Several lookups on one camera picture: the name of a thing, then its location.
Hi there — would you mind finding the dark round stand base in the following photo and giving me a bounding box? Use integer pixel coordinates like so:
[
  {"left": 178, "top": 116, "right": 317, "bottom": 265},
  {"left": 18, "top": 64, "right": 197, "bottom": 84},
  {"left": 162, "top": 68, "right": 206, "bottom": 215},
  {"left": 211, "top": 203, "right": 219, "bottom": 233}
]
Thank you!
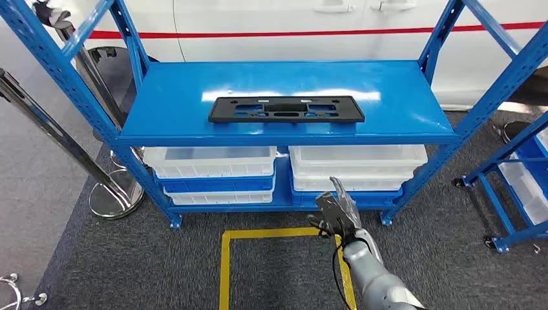
[{"left": 501, "top": 121, "right": 532, "bottom": 144}]

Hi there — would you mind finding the blue metal shelf rack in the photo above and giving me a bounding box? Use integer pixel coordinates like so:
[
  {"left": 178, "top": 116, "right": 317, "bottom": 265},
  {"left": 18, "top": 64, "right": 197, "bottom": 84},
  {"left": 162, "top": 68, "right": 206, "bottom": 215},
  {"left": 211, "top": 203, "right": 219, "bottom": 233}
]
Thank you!
[{"left": 0, "top": 0, "right": 548, "bottom": 230}]

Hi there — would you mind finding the chrome stanchion post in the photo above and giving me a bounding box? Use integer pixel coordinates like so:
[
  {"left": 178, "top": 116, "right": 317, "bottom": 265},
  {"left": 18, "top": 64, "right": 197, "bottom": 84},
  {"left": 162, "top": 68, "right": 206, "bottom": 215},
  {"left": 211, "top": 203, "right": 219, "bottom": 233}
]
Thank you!
[
  {"left": 53, "top": 19, "right": 129, "bottom": 129},
  {"left": 0, "top": 67, "right": 145, "bottom": 220}
]

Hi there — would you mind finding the long black plastic bracket part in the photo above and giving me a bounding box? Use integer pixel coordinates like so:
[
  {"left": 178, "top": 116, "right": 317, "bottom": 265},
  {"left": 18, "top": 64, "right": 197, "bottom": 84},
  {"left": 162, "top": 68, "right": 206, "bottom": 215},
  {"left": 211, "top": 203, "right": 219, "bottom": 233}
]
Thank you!
[{"left": 207, "top": 95, "right": 366, "bottom": 125}]

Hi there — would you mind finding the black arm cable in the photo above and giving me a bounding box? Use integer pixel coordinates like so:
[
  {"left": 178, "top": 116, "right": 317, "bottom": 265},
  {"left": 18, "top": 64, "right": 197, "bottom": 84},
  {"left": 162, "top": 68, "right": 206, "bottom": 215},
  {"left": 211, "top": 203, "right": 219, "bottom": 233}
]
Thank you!
[{"left": 332, "top": 243, "right": 354, "bottom": 310}]

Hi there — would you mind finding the blue wheeled metal rack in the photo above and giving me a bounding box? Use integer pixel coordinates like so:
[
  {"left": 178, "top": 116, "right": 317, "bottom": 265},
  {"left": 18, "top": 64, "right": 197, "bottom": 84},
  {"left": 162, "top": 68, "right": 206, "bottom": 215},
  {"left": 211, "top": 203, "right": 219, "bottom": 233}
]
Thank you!
[{"left": 452, "top": 112, "right": 548, "bottom": 254}]

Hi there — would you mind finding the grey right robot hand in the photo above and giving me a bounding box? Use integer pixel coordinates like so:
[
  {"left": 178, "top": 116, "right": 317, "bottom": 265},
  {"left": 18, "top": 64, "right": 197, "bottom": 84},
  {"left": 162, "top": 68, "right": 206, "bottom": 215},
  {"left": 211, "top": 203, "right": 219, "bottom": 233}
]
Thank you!
[{"left": 307, "top": 176, "right": 363, "bottom": 239}]

